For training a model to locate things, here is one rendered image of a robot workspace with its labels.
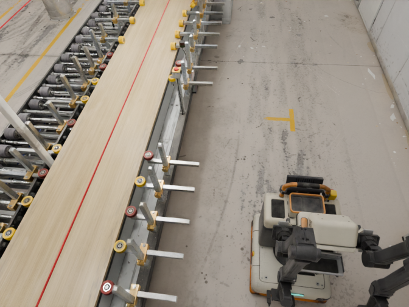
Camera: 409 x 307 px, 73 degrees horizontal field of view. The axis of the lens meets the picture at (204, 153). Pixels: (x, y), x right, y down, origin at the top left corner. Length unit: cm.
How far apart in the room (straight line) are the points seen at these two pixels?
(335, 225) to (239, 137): 225
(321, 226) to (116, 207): 136
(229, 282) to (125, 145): 152
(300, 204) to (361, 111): 241
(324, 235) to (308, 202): 61
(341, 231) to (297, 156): 203
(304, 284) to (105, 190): 171
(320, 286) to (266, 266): 43
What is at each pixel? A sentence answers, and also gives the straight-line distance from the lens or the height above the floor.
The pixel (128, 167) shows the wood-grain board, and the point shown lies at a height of 90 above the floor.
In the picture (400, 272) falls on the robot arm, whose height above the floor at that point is 146.
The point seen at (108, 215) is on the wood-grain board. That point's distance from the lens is 212.
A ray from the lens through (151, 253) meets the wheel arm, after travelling 199.
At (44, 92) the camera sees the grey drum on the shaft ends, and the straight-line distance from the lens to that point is 345.
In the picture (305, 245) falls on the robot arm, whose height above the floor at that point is 162.
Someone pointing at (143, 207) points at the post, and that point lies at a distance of 183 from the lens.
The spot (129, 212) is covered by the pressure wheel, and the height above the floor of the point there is 90.
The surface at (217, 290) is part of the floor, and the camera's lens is 274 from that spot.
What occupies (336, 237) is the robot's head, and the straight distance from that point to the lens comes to 153.
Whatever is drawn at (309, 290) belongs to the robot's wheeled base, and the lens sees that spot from 255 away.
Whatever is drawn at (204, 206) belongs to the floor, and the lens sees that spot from 301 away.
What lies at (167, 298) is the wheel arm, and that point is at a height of 82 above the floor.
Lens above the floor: 269
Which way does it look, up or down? 53 degrees down
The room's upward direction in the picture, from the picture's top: 5 degrees counter-clockwise
